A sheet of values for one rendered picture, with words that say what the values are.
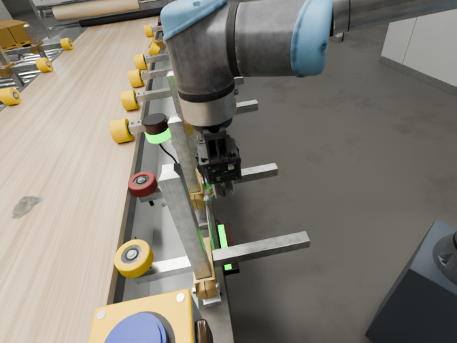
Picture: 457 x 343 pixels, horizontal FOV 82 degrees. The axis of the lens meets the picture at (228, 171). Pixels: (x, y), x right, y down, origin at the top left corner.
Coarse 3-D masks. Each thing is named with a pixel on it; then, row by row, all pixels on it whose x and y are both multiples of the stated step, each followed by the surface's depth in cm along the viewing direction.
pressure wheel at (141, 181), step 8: (136, 176) 79; (144, 176) 79; (152, 176) 78; (128, 184) 77; (136, 184) 77; (144, 184) 76; (152, 184) 77; (136, 192) 76; (144, 192) 76; (152, 192) 78
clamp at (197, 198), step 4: (200, 176) 82; (200, 180) 80; (200, 184) 79; (200, 188) 78; (196, 192) 77; (200, 192) 76; (192, 196) 76; (196, 196) 75; (200, 196) 76; (192, 200) 75; (196, 200) 75; (200, 200) 75; (204, 200) 78; (192, 204) 76; (196, 204) 76; (200, 204) 76; (204, 204) 77; (196, 208) 77; (200, 208) 77
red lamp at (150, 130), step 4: (164, 120) 61; (160, 124) 60; (164, 124) 61; (144, 128) 61; (148, 128) 60; (152, 128) 60; (156, 128) 60; (160, 128) 61; (164, 128) 61; (148, 132) 61; (152, 132) 61; (156, 132) 61; (160, 132) 61
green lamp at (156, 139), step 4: (168, 128) 63; (164, 132) 62; (168, 132) 63; (148, 136) 62; (152, 136) 61; (156, 136) 61; (160, 136) 62; (164, 136) 62; (168, 136) 63; (148, 140) 63; (152, 140) 62; (156, 140) 62; (160, 140) 62; (164, 140) 63
